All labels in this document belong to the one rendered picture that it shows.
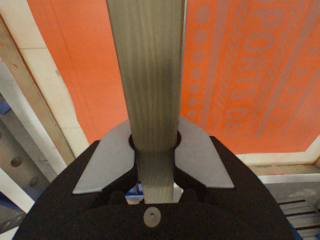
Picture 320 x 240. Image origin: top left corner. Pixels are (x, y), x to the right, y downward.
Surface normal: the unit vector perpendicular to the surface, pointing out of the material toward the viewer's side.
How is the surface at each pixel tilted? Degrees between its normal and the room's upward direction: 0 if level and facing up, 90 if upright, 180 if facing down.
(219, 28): 0
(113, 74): 0
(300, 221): 90
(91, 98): 0
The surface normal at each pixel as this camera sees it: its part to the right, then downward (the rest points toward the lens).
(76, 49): 0.02, 0.49
